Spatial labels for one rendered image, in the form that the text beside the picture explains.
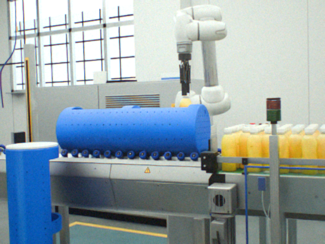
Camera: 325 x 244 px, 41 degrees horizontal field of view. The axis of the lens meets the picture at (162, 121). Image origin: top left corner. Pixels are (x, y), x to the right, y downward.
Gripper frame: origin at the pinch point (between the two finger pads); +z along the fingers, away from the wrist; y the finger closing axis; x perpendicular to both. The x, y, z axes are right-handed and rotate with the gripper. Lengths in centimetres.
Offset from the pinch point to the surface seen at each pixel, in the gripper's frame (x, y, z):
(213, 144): 18.2, 8.6, 29.9
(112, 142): -38, 19, 29
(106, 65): -226, -299, -41
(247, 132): 36.6, 9.9, 23.4
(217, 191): 30, 42, 48
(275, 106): 57, 45, 9
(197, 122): 11.9, 15.1, 17.5
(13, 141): -116, 11, 30
